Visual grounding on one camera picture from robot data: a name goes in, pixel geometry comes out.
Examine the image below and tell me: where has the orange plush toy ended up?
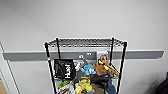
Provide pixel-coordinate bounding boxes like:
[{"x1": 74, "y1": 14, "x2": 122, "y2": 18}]
[{"x1": 92, "y1": 59, "x2": 111, "y2": 77}]

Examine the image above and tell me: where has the black wire shelf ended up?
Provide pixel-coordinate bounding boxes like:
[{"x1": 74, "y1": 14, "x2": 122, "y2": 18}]
[{"x1": 44, "y1": 36, "x2": 129, "y2": 94}]

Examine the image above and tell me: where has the black bag with white print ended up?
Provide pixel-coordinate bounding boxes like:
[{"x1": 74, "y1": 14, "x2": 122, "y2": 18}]
[{"x1": 53, "y1": 59, "x2": 77, "y2": 81}]

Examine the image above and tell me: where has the white printed box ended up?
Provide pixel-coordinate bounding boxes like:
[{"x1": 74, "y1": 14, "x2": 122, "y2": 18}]
[{"x1": 57, "y1": 81, "x2": 76, "y2": 94}]

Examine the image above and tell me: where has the blue and white cap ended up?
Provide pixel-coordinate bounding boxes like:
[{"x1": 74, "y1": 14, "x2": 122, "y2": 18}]
[{"x1": 105, "y1": 81, "x2": 117, "y2": 94}]

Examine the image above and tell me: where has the blue plush toy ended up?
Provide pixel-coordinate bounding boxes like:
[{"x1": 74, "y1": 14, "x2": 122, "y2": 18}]
[{"x1": 79, "y1": 63, "x2": 97, "y2": 76}]

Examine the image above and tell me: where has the yellow plush toy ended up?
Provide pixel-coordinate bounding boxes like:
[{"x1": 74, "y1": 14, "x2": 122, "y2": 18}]
[{"x1": 74, "y1": 76, "x2": 94, "y2": 94}]

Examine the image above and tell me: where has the brown plush toy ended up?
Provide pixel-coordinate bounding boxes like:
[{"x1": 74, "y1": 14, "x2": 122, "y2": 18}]
[{"x1": 106, "y1": 64, "x2": 120, "y2": 78}]

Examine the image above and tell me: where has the doll picture box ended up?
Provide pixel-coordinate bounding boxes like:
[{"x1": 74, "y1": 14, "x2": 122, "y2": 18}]
[{"x1": 96, "y1": 51, "x2": 110, "y2": 68}]

